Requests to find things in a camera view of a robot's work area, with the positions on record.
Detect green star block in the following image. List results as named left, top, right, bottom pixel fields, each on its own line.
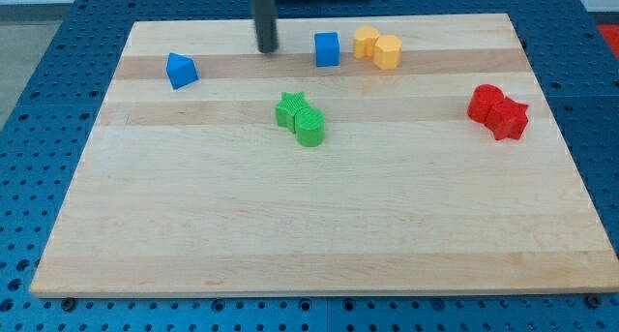
left=275, top=92, right=310, bottom=133

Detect blue triangle block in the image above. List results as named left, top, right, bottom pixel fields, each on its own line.
left=165, top=52, right=199, bottom=90

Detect red star block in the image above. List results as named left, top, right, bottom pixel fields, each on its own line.
left=484, top=97, right=529, bottom=140

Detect green cylinder block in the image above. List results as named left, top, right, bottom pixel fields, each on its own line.
left=295, top=107, right=325, bottom=147

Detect light wooden board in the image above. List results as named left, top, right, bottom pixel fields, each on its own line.
left=30, top=14, right=618, bottom=298

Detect blue cube block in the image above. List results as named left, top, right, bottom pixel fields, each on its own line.
left=314, top=32, right=340, bottom=67

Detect yellow hexagon block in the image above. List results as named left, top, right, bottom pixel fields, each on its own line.
left=372, top=35, right=402, bottom=71

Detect yellow heart block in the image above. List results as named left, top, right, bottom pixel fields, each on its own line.
left=353, top=25, right=381, bottom=59

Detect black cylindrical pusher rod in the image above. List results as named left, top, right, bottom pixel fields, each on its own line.
left=251, top=0, right=279, bottom=54

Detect red cylinder block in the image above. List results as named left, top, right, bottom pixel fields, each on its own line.
left=467, top=84, right=504, bottom=123

